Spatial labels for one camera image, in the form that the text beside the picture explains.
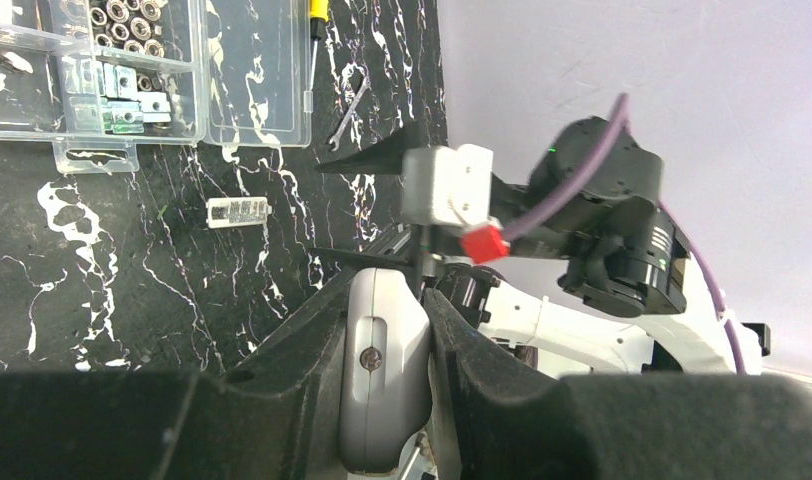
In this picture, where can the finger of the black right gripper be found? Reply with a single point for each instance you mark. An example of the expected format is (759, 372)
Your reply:
(402, 152)
(361, 260)

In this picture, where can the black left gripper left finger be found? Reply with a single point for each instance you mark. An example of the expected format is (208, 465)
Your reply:
(274, 416)

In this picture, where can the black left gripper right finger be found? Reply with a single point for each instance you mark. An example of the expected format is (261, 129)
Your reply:
(496, 418)

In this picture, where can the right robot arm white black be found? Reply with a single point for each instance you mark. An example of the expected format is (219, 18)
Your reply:
(582, 262)

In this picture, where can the small silver wrench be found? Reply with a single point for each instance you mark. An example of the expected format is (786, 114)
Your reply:
(335, 139)

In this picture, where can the clear plastic screw organizer box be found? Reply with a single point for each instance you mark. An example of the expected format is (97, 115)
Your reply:
(98, 79)

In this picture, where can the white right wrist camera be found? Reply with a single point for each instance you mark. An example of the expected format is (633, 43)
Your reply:
(451, 188)

